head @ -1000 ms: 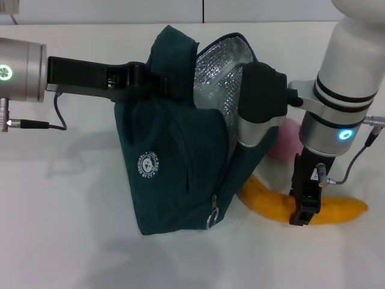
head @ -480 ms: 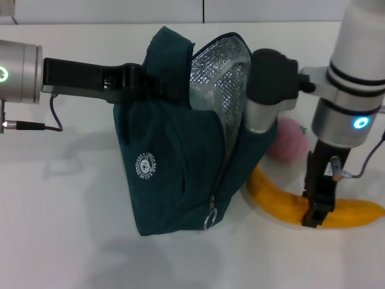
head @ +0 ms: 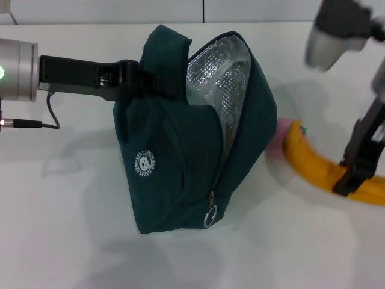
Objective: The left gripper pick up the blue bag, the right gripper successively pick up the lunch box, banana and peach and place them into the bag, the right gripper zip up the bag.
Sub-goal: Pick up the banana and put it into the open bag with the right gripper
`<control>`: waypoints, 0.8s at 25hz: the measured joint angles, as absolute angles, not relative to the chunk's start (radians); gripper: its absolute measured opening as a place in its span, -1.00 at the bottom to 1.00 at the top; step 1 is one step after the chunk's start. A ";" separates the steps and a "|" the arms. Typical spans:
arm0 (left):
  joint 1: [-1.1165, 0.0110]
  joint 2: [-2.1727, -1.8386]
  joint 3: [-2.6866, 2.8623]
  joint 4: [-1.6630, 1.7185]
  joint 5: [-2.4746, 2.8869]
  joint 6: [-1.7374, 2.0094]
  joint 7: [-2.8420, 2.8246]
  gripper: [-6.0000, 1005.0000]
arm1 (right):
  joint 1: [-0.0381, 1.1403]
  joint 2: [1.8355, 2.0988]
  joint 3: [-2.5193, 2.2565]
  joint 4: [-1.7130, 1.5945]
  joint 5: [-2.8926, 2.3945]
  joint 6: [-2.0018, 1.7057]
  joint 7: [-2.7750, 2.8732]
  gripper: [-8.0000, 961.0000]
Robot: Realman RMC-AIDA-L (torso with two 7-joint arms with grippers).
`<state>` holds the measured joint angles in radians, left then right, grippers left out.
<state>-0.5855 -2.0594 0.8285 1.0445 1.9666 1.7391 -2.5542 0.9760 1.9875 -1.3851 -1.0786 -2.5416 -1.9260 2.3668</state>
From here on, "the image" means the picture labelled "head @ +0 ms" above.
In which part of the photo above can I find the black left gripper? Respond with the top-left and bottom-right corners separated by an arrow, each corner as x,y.
37,54 -> 186,104

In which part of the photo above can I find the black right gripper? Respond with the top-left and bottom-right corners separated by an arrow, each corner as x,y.
331,100 -> 385,199

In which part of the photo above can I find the yellow banana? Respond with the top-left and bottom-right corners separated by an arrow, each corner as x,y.
282,120 -> 385,207

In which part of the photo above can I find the dark teal lunch bag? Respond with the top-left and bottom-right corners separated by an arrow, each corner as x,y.
112,23 -> 279,235

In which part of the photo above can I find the pink toy peach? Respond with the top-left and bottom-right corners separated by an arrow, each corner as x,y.
269,117 -> 308,160

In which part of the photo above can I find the left gripper cable with plug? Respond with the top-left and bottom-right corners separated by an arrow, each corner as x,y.
0,90 -> 61,131

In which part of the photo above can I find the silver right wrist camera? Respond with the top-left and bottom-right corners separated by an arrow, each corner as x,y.
304,0 -> 375,73

